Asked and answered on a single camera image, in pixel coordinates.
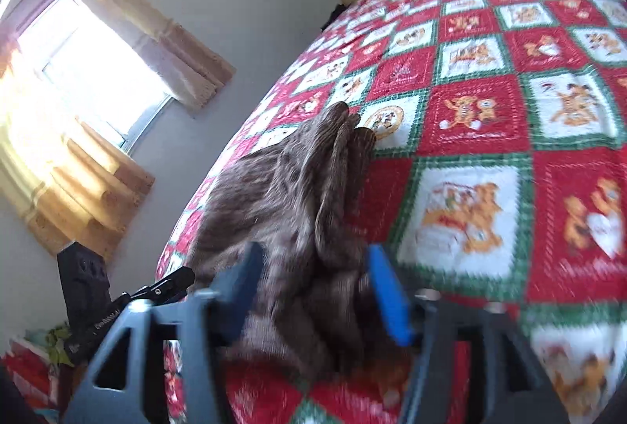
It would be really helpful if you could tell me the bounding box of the red box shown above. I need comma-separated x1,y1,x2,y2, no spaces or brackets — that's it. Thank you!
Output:
0,338,60,410

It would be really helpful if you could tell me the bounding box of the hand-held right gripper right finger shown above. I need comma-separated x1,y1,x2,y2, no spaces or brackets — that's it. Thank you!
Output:
367,245,569,424

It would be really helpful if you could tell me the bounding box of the green plant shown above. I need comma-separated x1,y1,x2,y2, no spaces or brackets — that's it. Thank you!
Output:
44,325,74,366

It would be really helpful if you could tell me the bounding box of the window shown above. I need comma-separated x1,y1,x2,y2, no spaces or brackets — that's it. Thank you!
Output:
0,0,172,160

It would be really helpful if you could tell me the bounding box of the red checkered printed quilt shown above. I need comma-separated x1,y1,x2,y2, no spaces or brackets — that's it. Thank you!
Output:
156,0,623,424

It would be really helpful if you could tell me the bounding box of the brown knitted sweater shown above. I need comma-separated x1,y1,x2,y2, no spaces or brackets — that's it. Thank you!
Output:
188,102,417,386

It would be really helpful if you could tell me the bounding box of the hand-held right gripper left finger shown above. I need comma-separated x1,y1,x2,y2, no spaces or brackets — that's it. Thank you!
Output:
63,242,265,424

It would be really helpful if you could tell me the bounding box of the dark object beside bed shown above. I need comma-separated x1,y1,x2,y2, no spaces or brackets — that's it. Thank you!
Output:
324,3,346,32

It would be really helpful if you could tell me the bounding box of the yellow curtain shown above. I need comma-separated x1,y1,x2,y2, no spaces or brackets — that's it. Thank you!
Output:
51,0,237,114
0,120,156,258

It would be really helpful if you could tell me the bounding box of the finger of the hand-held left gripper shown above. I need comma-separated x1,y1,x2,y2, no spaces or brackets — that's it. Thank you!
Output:
122,267,197,307

